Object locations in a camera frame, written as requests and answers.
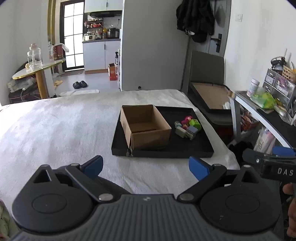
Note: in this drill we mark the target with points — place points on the black-framed glass door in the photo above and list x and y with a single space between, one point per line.
72 34

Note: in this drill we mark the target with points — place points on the black spray bottle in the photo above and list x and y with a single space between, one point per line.
116 59

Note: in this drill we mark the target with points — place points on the red cardboard box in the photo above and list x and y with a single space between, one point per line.
112 73

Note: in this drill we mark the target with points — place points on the spice rack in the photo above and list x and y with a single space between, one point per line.
93 24

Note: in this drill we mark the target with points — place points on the clear glass bottle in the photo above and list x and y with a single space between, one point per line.
34 58

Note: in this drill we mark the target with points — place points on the round gold-rimmed table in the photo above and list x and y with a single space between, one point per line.
41 67

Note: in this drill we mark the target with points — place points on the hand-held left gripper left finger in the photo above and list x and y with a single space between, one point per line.
93 165

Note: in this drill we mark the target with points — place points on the yellow slipper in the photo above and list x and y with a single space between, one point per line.
58 83

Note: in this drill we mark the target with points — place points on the pale plastic bag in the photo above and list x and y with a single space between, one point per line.
264 141

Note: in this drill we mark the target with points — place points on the person's right hand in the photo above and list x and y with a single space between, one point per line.
291 208

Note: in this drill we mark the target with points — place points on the pink toy figure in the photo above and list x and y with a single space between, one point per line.
186 121

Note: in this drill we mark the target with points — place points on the green plastic bag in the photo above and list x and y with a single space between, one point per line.
263 100

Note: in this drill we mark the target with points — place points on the dark tangled accessory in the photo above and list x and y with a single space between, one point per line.
277 62

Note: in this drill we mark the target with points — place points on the white pill bottle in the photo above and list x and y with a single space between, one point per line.
252 88

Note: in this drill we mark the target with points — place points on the wicker basket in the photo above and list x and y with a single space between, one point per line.
289 74

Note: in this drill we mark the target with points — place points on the clear drawer organizer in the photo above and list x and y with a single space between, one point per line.
278 87

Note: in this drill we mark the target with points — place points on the green hexagonal block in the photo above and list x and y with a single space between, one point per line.
195 124

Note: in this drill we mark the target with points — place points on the white plush figure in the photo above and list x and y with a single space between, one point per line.
66 47

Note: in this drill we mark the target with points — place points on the white kitchen base cabinet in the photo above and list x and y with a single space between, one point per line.
97 55

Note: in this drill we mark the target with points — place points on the brown cardboard box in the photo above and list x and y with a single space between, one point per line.
150 136

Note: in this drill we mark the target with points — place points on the black shallow tray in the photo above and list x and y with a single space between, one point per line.
185 148

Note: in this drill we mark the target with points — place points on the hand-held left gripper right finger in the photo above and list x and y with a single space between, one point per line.
197 166

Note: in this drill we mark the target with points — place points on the white fluffy blanket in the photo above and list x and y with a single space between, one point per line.
57 129

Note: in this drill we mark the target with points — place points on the black bag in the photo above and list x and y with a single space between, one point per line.
240 148

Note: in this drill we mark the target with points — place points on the white floor towel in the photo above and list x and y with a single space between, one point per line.
78 92

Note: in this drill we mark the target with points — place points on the brown door mat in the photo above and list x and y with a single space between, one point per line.
71 73

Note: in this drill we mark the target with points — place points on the grey door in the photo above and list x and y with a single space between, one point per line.
225 30

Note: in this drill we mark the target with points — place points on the white desk black top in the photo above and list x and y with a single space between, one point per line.
270 118

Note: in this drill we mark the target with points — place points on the dark bag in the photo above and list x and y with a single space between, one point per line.
22 96

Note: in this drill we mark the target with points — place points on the white light switch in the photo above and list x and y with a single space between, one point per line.
239 17

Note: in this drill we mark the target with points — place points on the white kitchen wall cabinet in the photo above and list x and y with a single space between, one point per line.
104 5

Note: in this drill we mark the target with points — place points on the blue-grey plug adapter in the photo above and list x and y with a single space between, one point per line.
192 132

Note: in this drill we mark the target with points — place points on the pale printed cloth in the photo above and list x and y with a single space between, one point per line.
7 222

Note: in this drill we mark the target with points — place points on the range hood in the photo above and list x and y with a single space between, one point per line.
105 14

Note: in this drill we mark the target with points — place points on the beige plug block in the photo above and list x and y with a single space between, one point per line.
181 132

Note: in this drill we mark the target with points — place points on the black hanging jacket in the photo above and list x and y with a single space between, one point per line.
194 18

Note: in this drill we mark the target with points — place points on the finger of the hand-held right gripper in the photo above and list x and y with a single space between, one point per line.
251 156
283 151

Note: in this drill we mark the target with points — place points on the pale flat bundle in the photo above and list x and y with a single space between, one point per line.
19 83

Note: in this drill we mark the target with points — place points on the yellow bottle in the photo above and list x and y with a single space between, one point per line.
104 33

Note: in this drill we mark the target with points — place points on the gold vertical trim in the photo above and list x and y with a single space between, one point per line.
51 20

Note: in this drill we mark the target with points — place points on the small grey toy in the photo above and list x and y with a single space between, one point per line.
177 124

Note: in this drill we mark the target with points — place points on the black brown-lined flat box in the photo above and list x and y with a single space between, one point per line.
211 96

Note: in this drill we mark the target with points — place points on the large open flat box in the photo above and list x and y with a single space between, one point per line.
205 67

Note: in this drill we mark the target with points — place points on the pale rice cooker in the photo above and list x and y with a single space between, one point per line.
89 37

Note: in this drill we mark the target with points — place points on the orange snack packets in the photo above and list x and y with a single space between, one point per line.
248 121

